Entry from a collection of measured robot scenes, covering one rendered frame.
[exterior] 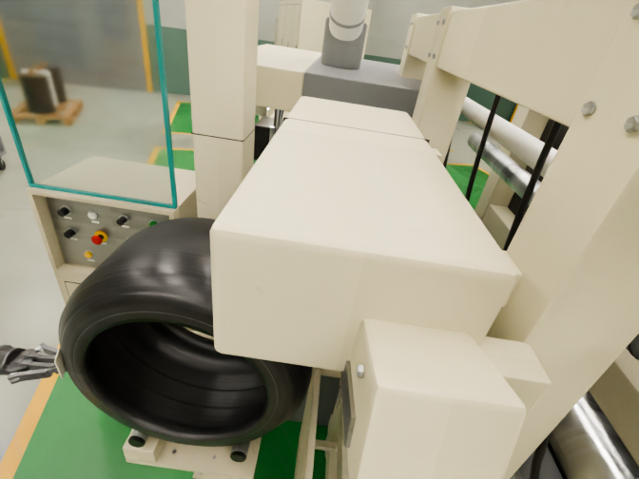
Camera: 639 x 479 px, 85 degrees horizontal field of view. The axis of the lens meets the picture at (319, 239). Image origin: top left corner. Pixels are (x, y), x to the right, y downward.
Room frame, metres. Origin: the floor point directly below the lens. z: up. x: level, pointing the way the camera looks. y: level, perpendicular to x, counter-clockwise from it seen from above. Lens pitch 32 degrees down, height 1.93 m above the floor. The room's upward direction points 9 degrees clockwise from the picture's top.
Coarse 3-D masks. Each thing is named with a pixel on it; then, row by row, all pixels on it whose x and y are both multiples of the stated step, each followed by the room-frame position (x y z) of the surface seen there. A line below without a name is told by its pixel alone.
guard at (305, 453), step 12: (312, 384) 0.81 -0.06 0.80; (312, 396) 0.72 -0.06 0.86; (312, 408) 0.59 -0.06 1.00; (312, 420) 0.55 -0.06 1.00; (300, 432) 0.86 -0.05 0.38; (312, 432) 0.52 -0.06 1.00; (300, 444) 0.78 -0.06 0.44; (312, 444) 0.49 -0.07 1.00; (300, 456) 0.69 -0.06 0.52; (312, 456) 0.46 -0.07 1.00; (300, 468) 0.60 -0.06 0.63; (312, 468) 0.43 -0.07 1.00
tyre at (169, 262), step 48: (144, 240) 0.62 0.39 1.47; (192, 240) 0.62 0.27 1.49; (96, 288) 0.50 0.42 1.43; (144, 288) 0.49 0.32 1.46; (192, 288) 0.50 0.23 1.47; (96, 336) 0.60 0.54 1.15; (144, 336) 0.71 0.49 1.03; (192, 336) 0.77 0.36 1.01; (96, 384) 0.47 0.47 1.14; (144, 384) 0.60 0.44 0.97; (192, 384) 0.66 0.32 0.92; (240, 384) 0.68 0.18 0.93; (288, 384) 0.47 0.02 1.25; (144, 432) 0.47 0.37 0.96; (192, 432) 0.48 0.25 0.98; (240, 432) 0.47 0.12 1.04
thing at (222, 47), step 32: (192, 0) 0.84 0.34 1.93; (224, 0) 0.84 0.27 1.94; (256, 0) 0.93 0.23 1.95; (192, 32) 0.84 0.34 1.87; (224, 32) 0.84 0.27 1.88; (256, 32) 0.94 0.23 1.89; (192, 64) 0.84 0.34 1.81; (224, 64) 0.84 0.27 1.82; (256, 64) 0.95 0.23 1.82; (192, 96) 0.84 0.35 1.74; (224, 96) 0.84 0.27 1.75; (192, 128) 0.84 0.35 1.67; (224, 128) 0.84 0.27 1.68; (224, 160) 0.84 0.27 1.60; (224, 192) 0.84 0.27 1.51
